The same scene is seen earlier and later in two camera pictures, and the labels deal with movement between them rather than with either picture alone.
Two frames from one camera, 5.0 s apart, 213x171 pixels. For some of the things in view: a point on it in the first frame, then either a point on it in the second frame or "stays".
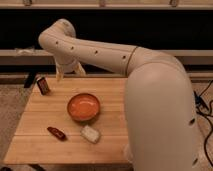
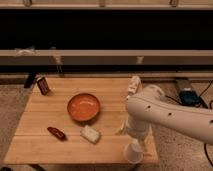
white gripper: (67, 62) to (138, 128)
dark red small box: (43, 86) stays
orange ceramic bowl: (83, 107) stays
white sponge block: (90, 134) stays
